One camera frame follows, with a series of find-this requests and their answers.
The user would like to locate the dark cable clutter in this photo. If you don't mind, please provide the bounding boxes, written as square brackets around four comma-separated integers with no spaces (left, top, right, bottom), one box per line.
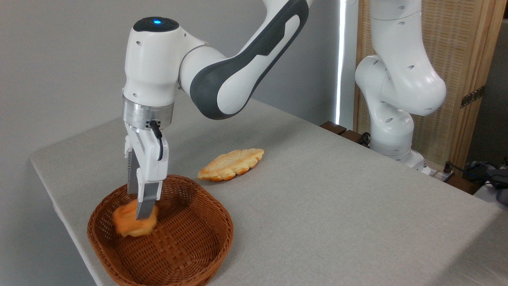
[462,158,508,206]

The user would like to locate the brown wicker basket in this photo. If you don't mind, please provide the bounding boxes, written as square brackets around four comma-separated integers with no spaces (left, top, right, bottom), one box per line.
[87,174,234,286]

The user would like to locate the white power strip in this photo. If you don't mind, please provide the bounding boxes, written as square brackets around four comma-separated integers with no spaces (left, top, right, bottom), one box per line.
[430,168,455,183]

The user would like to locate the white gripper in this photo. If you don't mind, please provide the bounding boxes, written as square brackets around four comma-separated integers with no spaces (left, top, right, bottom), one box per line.
[124,122,169,220]

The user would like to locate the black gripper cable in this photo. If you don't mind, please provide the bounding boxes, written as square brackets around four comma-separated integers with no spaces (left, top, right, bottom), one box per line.
[149,121,164,162]

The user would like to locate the grey tablecloth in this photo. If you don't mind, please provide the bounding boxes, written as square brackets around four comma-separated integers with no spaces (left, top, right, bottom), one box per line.
[30,97,508,286]

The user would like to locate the long leaf-shaped bread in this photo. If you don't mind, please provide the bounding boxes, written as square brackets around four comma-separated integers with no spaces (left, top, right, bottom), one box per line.
[197,148,265,182]

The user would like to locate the metal screen hinge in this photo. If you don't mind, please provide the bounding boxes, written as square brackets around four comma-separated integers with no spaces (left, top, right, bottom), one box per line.
[460,85,486,109]

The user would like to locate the round orange bread roll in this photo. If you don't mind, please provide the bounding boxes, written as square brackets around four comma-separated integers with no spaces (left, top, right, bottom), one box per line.
[113,199,159,238]

